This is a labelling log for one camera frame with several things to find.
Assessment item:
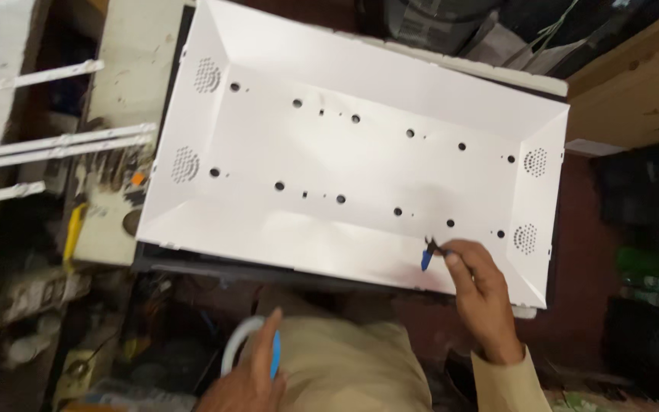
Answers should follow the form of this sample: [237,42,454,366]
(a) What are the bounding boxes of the person's right hand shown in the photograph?
[443,240,525,366]

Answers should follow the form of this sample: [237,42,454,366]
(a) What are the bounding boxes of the white reflector sheet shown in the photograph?
[135,0,571,310]

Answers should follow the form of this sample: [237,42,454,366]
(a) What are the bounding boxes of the heap of clutter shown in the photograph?
[0,266,216,412]

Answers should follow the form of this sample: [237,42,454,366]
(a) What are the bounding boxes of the person's beige trousers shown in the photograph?
[238,286,433,412]

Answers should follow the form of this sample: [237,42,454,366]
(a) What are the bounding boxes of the small black blue tool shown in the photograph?
[420,236,454,272]

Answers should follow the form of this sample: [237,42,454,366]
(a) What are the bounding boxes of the white workbench slab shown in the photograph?
[72,0,198,267]

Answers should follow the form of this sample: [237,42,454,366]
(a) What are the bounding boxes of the person's left hand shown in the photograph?
[194,307,288,412]

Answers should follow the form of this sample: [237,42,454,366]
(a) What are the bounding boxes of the white tape roll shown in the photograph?
[221,315,281,381]

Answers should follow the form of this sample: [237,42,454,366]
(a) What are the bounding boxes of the wooden board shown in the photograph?
[564,0,659,151]

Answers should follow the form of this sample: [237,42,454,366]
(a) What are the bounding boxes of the white LED backlight strip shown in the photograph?
[0,59,105,98]
[0,134,154,172]
[0,122,158,163]
[0,181,47,206]

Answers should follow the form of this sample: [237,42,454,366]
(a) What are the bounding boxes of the yellow handled tool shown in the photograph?
[63,203,88,275]

